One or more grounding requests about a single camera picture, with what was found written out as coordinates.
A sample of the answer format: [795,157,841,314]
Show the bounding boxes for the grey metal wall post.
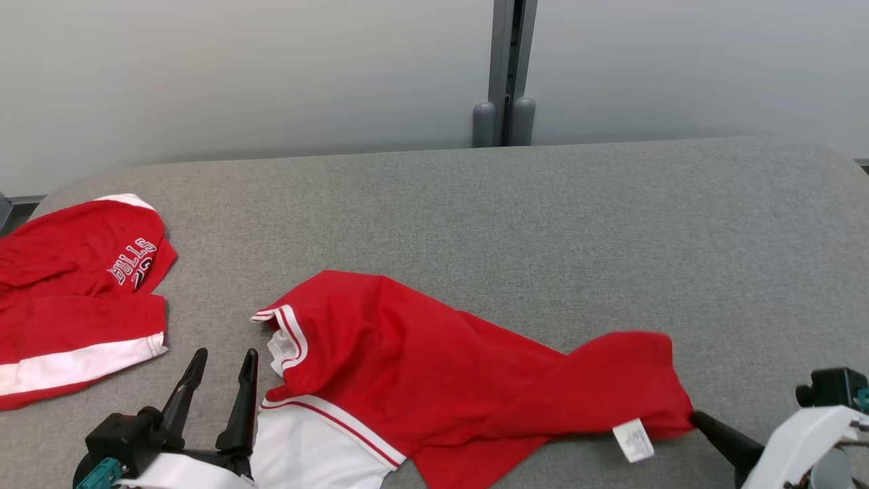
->
[487,0,538,147]

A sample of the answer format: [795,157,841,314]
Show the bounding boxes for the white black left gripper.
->
[115,348,259,489]

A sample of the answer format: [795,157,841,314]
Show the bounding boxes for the teal left cable connector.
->
[75,458,124,489]

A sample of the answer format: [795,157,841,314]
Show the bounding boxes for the grey cylindrical post cap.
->
[509,96,536,146]
[473,101,498,148]

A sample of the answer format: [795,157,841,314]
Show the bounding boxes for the red jersey with number 23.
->
[250,270,697,489]

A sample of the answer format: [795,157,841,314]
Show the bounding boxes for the red shorts with white stripe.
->
[0,194,179,412]

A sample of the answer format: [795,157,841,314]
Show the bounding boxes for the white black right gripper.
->
[689,405,869,489]

